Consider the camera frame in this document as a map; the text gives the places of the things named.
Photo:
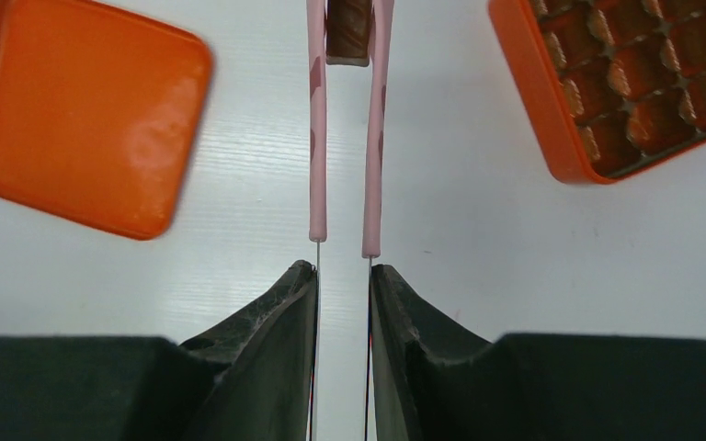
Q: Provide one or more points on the brown chocolate piece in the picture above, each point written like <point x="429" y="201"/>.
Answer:
<point x="348" y="27"/>

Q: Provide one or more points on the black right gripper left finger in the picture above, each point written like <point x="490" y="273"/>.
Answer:
<point x="248" y="377"/>

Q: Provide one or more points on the orange compartment chocolate box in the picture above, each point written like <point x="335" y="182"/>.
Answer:
<point x="611" y="88"/>

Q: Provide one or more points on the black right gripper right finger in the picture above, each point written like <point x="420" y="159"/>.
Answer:
<point x="436" y="380"/>

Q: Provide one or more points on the pink silicone tongs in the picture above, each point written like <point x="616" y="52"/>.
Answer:
<point x="379" y="50"/>

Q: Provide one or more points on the orange box lid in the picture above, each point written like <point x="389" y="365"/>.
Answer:
<point x="99" y="110"/>

